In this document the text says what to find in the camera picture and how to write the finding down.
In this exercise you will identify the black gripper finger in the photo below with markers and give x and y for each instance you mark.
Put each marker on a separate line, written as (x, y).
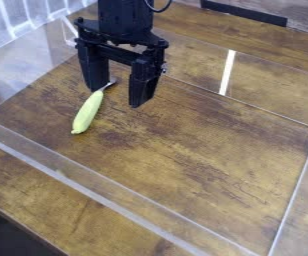
(95, 66)
(144, 79)

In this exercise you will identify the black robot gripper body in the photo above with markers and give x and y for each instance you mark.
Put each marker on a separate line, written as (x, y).
(105, 43)

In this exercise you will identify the green handled spoon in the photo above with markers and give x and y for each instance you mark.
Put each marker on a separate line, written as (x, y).
(89, 109)

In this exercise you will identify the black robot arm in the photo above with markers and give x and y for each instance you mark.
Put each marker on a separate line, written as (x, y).
(129, 15)

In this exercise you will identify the black bar on table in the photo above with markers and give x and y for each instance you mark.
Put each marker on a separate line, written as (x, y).
(244, 13)

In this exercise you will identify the clear acrylic enclosure walls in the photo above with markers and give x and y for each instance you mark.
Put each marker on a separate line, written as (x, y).
(200, 165)

